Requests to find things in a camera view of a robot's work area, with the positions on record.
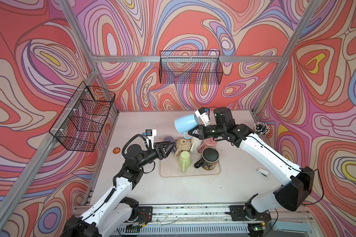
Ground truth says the red star sticker badge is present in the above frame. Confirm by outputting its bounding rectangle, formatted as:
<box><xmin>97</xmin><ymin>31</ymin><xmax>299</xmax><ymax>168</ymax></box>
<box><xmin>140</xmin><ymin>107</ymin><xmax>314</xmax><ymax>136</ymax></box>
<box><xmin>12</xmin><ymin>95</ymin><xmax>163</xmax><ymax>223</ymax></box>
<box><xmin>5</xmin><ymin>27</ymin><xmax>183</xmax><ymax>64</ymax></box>
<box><xmin>112</xmin><ymin>147</ymin><xmax>121</xmax><ymax>154</ymax></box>

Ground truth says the pink ceramic mug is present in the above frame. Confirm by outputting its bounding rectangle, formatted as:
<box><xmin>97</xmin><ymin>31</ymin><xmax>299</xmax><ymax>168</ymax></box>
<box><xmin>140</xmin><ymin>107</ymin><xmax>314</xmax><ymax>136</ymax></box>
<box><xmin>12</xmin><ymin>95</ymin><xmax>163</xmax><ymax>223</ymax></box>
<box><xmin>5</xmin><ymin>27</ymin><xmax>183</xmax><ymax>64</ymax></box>
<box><xmin>197</xmin><ymin>138</ymin><xmax>218</xmax><ymax>153</ymax></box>

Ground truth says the beige rectangular tray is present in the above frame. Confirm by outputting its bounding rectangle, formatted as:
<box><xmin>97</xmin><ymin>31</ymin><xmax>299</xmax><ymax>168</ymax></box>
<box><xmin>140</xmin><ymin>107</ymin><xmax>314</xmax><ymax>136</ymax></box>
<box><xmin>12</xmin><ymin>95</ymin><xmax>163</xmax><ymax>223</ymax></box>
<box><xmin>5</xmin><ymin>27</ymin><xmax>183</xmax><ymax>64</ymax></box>
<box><xmin>159</xmin><ymin>151</ymin><xmax>221</xmax><ymax>178</ymax></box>

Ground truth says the light blue ceramic mug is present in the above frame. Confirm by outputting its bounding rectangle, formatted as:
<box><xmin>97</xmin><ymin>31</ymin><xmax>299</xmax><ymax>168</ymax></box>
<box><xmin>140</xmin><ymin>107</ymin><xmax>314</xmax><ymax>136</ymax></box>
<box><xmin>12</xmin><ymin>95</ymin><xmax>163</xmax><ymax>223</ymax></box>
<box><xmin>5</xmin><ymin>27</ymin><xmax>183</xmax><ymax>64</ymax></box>
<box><xmin>174</xmin><ymin>114</ymin><xmax>199</xmax><ymax>139</ymax></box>

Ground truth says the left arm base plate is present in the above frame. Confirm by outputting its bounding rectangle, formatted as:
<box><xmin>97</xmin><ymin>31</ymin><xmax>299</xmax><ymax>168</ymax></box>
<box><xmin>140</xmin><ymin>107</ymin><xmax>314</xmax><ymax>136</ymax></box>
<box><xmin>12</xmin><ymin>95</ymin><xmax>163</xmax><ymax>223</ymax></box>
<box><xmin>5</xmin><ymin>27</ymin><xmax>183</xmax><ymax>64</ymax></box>
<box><xmin>130</xmin><ymin>206</ymin><xmax>153</xmax><ymax>226</ymax></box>

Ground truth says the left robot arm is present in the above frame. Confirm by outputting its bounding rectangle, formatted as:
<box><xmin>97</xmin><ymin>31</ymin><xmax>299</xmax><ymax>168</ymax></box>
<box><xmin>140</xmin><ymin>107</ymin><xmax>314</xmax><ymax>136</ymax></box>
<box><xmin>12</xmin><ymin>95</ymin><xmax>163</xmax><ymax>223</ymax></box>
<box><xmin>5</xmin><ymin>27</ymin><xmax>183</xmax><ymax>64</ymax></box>
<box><xmin>61</xmin><ymin>134</ymin><xmax>175</xmax><ymax>237</ymax></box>

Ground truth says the metal cup of pens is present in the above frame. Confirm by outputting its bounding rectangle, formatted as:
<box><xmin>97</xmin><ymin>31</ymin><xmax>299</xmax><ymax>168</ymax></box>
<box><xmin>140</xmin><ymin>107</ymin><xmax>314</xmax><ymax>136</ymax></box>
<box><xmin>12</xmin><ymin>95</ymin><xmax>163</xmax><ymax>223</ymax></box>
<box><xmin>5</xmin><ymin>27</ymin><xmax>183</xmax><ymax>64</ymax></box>
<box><xmin>254</xmin><ymin>121</ymin><xmax>270</xmax><ymax>136</ymax></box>

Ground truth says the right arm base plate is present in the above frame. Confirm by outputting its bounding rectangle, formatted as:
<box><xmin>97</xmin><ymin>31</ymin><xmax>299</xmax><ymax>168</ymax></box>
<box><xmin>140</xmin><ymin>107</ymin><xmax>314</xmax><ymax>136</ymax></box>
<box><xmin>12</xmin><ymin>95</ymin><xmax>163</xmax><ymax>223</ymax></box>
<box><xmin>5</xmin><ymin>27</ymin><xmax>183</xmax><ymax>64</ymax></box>
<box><xmin>226</xmin><ymin>205</ymin><xmax>272</xmax><ymax>222</ymax></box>

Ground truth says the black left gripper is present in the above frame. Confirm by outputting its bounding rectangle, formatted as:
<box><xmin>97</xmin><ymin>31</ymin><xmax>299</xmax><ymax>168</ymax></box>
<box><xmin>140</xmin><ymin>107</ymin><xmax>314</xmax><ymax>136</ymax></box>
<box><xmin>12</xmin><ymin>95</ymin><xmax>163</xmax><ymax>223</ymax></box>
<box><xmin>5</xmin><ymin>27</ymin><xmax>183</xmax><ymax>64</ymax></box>
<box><xmin>135</xmin><ymin>142</ymin><xmax>175</xmax><ymax>171</ymax></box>

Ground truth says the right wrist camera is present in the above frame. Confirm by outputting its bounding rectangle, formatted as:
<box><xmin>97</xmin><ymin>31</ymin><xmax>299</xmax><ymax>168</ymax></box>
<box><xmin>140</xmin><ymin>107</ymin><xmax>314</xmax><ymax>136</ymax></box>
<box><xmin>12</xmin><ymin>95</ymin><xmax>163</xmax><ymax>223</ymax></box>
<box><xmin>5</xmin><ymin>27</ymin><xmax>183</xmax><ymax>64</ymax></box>
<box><xmin>194</xmin><ymin>107</ymin><xmax>210</xmax><ymax>126</ymax></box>

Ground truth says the purple ceramic mug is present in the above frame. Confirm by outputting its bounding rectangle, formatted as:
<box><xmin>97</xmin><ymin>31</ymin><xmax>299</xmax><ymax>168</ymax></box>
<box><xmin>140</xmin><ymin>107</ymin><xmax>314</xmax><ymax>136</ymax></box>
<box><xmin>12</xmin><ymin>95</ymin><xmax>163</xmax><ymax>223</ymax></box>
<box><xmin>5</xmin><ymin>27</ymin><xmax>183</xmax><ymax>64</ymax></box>
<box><xmin>163</xmin><ymin>136</ymin><xmax>177</xmax><ymax>153</ymax></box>

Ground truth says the cream speckled round mug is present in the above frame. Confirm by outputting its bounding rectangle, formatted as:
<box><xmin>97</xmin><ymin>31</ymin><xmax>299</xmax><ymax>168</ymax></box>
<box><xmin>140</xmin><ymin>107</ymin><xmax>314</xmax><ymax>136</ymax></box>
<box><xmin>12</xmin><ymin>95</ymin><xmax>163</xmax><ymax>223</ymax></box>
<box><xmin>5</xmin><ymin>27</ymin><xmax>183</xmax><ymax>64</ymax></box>
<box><xmin>175</xmin><ymin>138</ymin><xmax>191</xmax><ymax>157</ymax></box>

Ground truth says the white ceramic mug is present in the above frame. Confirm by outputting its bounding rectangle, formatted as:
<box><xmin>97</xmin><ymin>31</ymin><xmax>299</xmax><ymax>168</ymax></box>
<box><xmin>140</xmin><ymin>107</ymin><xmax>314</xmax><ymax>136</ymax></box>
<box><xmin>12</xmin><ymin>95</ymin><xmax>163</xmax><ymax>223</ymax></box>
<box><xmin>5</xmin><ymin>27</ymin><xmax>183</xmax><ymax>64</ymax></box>
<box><xmin>190</xmin><ymin>137</ymin><xmax>202</xmax><ymax>152</ymax></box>

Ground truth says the black patterned mug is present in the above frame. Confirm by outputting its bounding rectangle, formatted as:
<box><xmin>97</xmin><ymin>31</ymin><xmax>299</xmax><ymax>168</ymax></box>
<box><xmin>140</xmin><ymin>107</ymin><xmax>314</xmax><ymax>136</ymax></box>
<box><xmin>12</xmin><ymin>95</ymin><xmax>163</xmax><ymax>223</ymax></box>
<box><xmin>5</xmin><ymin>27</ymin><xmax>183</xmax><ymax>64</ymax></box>
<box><xmin>194</xmin><ymin>147</ymin><xmax>219</xmax><ymax>170</ymax></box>

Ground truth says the black wire basket back wall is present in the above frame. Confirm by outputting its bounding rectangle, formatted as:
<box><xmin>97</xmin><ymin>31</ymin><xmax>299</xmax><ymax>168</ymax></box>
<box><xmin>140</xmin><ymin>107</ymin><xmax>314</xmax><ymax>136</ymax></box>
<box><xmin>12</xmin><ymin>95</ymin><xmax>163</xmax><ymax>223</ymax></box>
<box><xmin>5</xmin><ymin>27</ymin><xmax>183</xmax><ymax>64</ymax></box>
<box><xmin>159</xmin><ymin>49</ymin><xmax>223</xmax><ymax>85</ymax></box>

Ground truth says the black wire basket wall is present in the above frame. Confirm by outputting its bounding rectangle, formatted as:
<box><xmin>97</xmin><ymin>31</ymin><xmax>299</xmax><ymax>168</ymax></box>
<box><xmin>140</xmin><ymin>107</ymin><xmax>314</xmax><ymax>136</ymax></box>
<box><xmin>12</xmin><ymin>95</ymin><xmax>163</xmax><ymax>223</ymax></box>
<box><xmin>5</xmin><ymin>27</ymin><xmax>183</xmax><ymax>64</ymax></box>
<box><xmin>49</xmin><ymin>82</ymin><xmax>116</xmax><ymax>152</ymax></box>
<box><xmin>159</xmin><ymin>49</ymin><xmax>223</xmax><ymax>85</ymax></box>

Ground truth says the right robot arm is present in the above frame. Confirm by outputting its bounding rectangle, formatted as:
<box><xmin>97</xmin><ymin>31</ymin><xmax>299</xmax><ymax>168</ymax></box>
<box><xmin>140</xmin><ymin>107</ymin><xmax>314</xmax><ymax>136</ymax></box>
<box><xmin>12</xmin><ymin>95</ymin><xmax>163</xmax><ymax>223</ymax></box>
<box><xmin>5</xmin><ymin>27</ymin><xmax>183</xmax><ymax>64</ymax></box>
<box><xmin>187</xmin><ymin>107</ymin><xmax>315</xmax><ymax>219</ymax></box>

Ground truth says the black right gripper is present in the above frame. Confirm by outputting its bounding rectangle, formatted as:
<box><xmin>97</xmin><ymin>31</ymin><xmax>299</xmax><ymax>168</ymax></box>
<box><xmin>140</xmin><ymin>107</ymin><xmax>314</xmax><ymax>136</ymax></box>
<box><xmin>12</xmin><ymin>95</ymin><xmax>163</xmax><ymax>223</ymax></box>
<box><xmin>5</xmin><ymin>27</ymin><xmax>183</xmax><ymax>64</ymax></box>
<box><xmin>187</xmin><ymin>124</ymin><xmax>225</xmax><ymax>140</ymax></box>

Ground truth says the small white stapler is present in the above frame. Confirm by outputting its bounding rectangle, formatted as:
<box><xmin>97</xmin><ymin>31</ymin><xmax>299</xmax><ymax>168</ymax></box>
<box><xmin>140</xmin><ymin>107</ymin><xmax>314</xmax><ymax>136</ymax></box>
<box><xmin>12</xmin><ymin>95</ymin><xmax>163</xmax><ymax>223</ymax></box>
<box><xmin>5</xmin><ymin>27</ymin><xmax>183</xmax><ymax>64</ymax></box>
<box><xmin>257</xmin><ymin>168</ymin><xmax>269</xmax><ymax>177</ymax></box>

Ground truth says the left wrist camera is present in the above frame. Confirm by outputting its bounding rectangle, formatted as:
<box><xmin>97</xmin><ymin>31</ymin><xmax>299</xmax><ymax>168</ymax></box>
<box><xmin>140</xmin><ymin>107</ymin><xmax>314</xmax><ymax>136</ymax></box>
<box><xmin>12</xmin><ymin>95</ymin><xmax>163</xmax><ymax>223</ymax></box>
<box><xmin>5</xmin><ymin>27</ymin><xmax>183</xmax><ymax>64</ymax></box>
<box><xmin>143</xmin><ymin>129</ymin><xmax>157</xmax><ymax>150</ymax></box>

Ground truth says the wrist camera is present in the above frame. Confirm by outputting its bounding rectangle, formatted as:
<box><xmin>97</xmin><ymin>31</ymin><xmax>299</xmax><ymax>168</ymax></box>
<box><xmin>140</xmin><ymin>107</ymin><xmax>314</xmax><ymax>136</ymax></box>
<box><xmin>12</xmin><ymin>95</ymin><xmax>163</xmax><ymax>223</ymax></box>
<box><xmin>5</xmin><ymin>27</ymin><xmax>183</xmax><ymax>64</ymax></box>
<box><xmin>143</xmin><ymin>129</ymin><xmax>157</xmax><ymax>150</ymax></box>
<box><xmin>194</xmin><ymin>107</ymin><xmax>210</xmax><ymax>126</ymax></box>

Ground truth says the light green ceramic mug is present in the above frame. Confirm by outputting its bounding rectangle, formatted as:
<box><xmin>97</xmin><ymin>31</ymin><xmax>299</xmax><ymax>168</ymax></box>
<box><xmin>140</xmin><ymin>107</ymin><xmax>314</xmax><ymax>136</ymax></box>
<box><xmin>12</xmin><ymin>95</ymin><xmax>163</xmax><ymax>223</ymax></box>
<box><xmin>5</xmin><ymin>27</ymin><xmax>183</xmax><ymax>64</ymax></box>
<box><xmin>178</xmin><ymin>151</ymin><xmax>191</xmax><ymax>173</ymax></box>

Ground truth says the black wire basket left wall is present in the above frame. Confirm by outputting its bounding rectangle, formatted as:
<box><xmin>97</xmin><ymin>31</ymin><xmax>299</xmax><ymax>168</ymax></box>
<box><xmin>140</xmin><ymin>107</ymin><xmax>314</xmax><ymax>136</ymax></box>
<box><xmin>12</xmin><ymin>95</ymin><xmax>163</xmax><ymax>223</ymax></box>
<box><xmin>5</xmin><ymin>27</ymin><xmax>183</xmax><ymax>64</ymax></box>
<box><xmin>49</xmin><ymin>82</ymin><xmax>116</xmax><ymax>152</ymax></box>

